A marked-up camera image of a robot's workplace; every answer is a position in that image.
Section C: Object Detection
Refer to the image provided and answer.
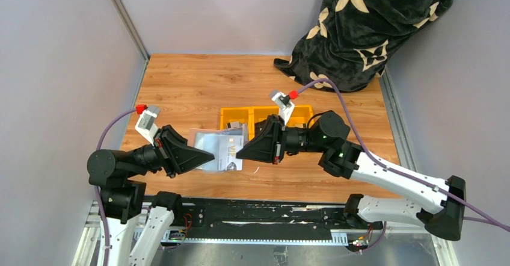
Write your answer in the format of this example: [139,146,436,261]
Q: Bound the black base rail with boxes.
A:
[85,194,449,246]

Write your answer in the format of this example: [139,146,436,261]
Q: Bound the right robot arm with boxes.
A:
[236,111,466,241]

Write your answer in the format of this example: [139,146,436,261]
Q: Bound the yellow bin with silver cards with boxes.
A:
[220,107,253,129]

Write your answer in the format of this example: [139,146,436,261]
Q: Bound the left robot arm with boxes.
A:
[87,125,215,265]

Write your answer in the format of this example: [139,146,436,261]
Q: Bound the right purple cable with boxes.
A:
[289,78,510,233]

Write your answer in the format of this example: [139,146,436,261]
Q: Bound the beige leather card holder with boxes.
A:
[188,122,248,172]

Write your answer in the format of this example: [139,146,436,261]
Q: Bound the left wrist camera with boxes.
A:
[135,105,161,145]

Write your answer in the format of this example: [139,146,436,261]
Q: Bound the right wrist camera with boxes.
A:
[269,90,295,125]

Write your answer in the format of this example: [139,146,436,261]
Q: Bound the black floral blanket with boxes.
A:
[274,0,453,93]

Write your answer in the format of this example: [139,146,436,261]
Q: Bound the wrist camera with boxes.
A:
[269,90,295,125]
[135,105,161,145]

